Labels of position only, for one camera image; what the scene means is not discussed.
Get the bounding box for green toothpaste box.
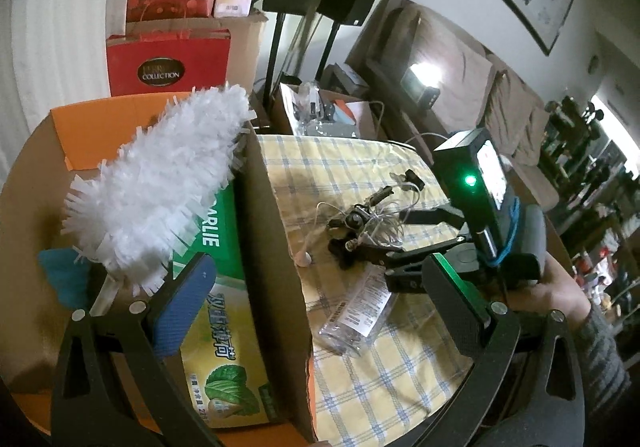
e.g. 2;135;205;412
170;182;281;430

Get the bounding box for person's right hand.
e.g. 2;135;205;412
510;254;593;328

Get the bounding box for brown sofa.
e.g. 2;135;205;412
345;0;566;212

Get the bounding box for white curtain panel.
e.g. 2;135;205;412
0;0;146;188

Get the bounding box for yellow checked tablecloth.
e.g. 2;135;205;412
255;133;481;447

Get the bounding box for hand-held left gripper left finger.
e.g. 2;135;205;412
50;252;223;447

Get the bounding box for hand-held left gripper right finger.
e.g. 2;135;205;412
422;253;586;447

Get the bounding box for cardboard box of clutter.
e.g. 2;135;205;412
272;82;386;140

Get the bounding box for black device with bright screen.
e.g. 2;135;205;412
402;62;442;108

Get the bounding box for white fluffy duster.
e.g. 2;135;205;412
61;83;257;320

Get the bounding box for red collection gift bag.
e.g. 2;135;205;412
106;29;232;98

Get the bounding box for blue collapsible funnel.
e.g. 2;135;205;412
37;249;93;310

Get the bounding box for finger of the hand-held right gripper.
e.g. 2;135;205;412
402;204;471;233
384;239;473;294

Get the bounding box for white earphones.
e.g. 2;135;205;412
295;177;426;268

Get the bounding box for black flat device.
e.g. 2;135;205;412
325;64;368;92

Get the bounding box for cluttered display shelf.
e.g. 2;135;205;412
540;97;640;328

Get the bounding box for person's right forearm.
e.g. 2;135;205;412
575;302;633;420

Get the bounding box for orange cardboard box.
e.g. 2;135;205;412
0;92;318;447

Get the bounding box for clear plastic bottle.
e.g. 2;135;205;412
319;264;393;358

